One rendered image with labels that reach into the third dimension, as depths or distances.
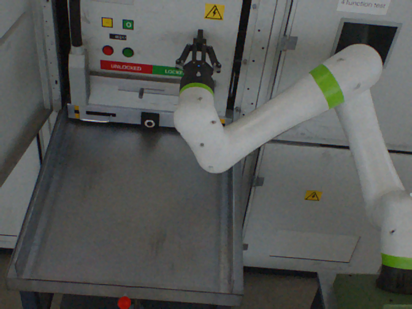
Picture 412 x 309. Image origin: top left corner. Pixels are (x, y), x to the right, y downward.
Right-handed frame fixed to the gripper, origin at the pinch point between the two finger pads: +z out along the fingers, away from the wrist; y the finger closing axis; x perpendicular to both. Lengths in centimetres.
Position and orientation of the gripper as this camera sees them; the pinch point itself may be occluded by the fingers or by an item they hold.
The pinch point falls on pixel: (199, 40)
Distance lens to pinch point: 177.6
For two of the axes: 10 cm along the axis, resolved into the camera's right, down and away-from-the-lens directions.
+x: 1.0, -7.0, -7.0
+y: 10.0, 0.8, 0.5
